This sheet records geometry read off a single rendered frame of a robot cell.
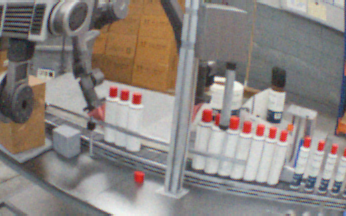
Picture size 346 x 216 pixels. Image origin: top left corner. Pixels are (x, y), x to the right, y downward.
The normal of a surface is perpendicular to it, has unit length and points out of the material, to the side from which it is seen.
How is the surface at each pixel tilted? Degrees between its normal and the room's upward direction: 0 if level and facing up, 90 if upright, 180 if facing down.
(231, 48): 90
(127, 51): 90
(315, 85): 90
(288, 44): 90
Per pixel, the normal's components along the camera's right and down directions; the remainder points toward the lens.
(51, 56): -0.18, 0.33
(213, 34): 0.47, 0.32
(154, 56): -0.40, 0.25
